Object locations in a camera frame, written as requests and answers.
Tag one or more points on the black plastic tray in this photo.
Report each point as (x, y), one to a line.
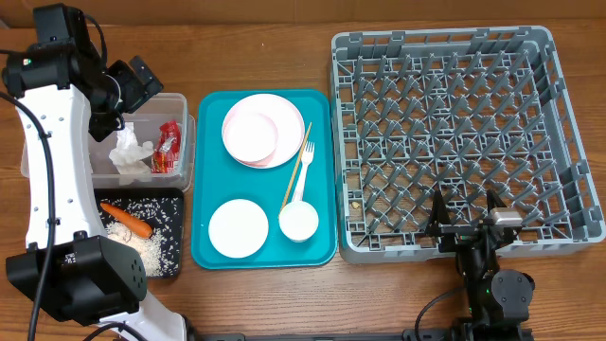
(175, 265)

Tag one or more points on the pink plate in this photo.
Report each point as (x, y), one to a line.
(263, 131)

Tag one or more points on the red snack wrapper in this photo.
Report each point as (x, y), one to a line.
(165, 158)

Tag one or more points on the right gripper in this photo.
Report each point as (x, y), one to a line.
(462, 234)

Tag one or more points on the clear plastic bin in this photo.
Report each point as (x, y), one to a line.
(147, 120)

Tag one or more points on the small white cup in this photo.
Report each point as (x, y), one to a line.
(298, 221)

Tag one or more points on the rice and peanut shells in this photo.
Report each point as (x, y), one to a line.
(147, 246)

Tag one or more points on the white plastic fork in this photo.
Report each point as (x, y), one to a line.
(306, 159)

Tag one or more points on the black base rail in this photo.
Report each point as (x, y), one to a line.
(406, 335)

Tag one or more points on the white napkin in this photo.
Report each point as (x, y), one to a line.
(128, 156)

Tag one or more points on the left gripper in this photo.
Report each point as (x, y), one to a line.
(140, 90)

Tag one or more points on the wooden chopstick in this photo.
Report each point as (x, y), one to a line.
(296, 166)

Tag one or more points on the teal plastic tray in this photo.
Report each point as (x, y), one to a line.
(218, 178)

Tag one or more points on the white bowl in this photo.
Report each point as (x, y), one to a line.
(238, 228)

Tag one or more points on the orange carrot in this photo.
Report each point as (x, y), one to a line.
(137, 226)

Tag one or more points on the grey dishwasher rack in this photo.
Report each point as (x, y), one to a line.
(462, 110)

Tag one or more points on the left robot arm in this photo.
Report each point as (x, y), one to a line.
(67, 93)

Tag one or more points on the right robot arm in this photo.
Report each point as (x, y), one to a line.
(498, 298)

